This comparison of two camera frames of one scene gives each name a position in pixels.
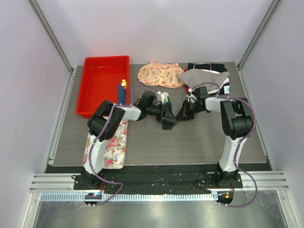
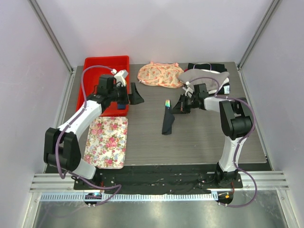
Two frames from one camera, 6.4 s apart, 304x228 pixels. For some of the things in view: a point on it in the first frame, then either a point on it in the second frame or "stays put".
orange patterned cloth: [166, 75] stays put
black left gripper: [170, 117] to [133, 99]
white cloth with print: [226, 88] stays put
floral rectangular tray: [114, 149] stays put
